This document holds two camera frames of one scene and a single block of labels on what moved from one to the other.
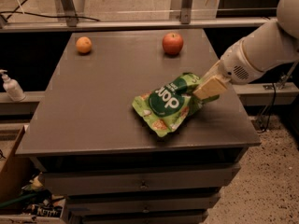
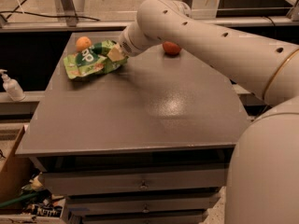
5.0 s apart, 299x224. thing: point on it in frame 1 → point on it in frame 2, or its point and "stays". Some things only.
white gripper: [234, 63] → [127, 45]
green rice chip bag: [166, 106] → [92, 62]
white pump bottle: [12, 87] stays
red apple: [172, 43] stays
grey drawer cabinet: [84, 136] stays
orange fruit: [83, 44] stays
